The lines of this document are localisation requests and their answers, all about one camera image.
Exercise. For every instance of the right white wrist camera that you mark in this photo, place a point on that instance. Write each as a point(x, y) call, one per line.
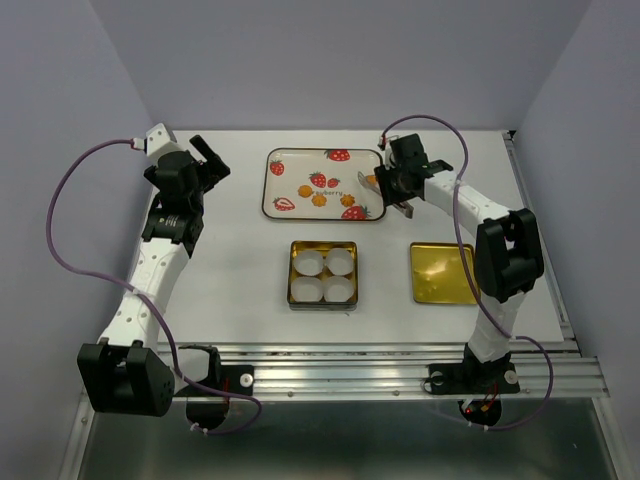
point(387, 147)

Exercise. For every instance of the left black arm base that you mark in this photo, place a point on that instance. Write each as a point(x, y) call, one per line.
point(219, 415)

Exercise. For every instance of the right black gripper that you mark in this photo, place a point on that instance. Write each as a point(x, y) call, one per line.
point(383, 173)

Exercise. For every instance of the white paper cup top-right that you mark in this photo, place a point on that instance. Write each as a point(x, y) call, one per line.
point(339, 262)

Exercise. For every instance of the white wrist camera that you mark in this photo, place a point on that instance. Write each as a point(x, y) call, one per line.
point(159, 141)
point(387, 147)

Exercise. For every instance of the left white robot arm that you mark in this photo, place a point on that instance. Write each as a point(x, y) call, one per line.
point(122, 372)

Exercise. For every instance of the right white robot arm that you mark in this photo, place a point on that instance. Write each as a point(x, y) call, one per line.
point(508, 260)

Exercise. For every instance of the white paper cup top-left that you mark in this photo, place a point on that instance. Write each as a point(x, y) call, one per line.
point(309, 263)

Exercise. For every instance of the gold cookie tin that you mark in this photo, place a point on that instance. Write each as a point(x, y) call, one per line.
point(323, 247)

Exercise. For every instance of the aluminium mounting rail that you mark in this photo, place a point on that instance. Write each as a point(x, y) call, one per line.
point(388, 372)

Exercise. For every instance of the strawberry print tray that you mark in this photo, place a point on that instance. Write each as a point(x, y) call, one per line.
point(330, 172)

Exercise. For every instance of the metal tongs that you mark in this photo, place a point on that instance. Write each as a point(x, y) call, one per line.
point(405, 208)

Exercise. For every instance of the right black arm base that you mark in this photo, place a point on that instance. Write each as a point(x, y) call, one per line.
point(477, 387)

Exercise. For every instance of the gold tin lid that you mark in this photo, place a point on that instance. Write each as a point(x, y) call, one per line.
point(438, 276)

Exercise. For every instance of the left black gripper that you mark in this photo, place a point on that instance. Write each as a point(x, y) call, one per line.
point(213, 170)

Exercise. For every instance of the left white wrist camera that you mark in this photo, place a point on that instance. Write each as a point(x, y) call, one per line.
point(159, 141)

